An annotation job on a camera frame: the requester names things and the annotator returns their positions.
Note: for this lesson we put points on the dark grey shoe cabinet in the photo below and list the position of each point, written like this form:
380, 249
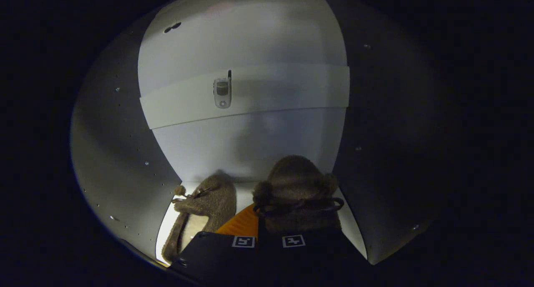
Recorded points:
250, 49

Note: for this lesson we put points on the brown fuzzy slipper shoe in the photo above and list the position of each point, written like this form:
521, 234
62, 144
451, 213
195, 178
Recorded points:
296, 182
212, 203

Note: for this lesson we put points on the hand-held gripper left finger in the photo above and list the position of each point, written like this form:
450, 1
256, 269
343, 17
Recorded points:
212, 253

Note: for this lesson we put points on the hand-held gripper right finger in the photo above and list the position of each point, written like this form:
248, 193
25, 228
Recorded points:
317, 258

